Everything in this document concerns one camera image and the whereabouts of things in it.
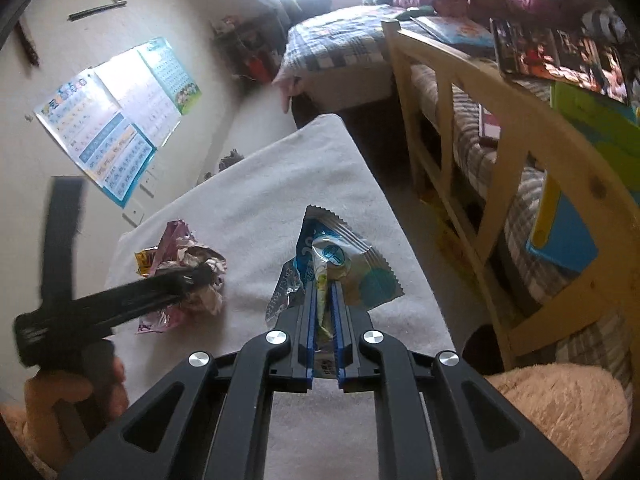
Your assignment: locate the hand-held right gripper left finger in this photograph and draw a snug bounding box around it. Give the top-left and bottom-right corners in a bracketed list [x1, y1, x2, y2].
[57, 280, 321, 480]

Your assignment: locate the dark wall bracket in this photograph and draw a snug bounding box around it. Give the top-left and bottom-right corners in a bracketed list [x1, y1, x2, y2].
[67, 0, 128, 22]

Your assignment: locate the plaid mattress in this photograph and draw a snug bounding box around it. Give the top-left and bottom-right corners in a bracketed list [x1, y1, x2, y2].
[410, 65, 640, 391]

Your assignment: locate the dark wall rod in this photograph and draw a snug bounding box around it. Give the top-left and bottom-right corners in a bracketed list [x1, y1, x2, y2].
[15, 15, 41, 68]

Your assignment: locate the dark photo magazine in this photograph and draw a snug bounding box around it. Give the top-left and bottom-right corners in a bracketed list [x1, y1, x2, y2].
[490, 17, 631, 106]

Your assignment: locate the blue and white wrapper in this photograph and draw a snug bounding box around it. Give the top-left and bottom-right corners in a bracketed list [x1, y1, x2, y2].
[265, 204, 405, 381]

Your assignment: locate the yellow wrapper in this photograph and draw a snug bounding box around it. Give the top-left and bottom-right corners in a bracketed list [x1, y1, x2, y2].
[134, 247, 161, 278]

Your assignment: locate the green-bordered chart poster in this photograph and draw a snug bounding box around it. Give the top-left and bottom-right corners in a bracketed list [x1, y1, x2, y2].
[95, 37, 202, 148]

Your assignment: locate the white wall socket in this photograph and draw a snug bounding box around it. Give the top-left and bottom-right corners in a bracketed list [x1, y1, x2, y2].
[122, 172, 161, 227]

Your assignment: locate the green book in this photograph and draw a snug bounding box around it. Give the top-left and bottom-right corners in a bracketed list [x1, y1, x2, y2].
[550, 80, 640, 161]

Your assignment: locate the blue picture book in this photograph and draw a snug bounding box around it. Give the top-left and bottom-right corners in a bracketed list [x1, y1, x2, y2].
[415, 14, 496, 43]

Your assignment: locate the person's left forearm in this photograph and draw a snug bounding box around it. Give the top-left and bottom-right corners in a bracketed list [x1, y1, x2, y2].
[0, 400, 58, 480]

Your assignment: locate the blue-bordered chart poster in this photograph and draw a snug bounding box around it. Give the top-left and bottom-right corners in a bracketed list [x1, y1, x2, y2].
[34, 67, 156, 209]

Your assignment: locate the wooden bed frame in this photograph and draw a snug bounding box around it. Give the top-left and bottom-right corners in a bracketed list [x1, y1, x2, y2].
[380, 17, 640, 396]

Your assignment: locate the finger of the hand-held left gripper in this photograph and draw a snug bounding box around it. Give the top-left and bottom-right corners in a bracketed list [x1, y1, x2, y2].
[65, 264, 217, 333]
[40, 177, 87, 311]

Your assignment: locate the person's left hand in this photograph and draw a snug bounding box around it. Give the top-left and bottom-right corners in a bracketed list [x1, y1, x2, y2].
[24, 352, 130, 441]

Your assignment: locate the red and white book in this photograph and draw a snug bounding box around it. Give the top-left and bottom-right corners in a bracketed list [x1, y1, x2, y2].
[477, 105, 501, 143]

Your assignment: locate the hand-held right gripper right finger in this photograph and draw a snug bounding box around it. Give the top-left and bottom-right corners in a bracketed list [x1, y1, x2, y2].
[330, 280, 583, 480]

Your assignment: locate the grey towel covered table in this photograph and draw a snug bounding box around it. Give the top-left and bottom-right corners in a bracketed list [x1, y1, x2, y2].
[102, 114, 456, 480]

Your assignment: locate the patchwork quilt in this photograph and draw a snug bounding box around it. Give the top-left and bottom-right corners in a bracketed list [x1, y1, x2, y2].
[272, 4, 401, 111]

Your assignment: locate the pink foil wrapper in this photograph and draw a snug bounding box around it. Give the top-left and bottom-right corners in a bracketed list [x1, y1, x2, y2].
[136, 219, 227, 335]

